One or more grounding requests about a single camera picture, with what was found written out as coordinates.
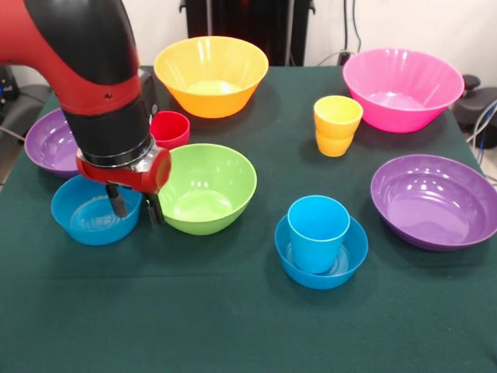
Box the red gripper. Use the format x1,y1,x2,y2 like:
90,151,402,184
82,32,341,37
75,146,172,228

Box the blue bowl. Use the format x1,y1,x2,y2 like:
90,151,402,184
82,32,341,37
50,174,143,246
274,213,370,291

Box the green bowl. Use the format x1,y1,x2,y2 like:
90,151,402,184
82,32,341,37
157,143,258,236

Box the orange bowl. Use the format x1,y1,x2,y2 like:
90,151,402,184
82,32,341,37
153,35,269,119

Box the blue cup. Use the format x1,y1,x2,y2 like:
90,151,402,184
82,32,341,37
287,195,352,275

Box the orange cup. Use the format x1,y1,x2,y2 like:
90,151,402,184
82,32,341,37
313,95,364,159

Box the pink bowl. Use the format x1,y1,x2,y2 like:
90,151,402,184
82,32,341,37
342,47,465,134

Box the black computer tower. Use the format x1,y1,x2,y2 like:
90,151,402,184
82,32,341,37
0,64,20,113

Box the red cup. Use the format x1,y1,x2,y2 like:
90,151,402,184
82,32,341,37
149,110,191,151

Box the purple bowl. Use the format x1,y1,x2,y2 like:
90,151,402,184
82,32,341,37
370,154,497,253
23,108,83,180

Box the dark green tablecloth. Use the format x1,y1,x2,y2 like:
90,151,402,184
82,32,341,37
0,64,497,373

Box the black knobbed device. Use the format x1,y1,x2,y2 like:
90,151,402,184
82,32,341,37
454,74,497,131

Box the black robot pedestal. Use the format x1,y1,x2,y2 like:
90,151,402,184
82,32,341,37
186,0,315,67

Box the black wall cable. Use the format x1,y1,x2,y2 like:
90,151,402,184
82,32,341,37
351,0,365,54

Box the grey cable bundle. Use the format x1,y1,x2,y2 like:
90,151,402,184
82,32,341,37
465,99,497,183

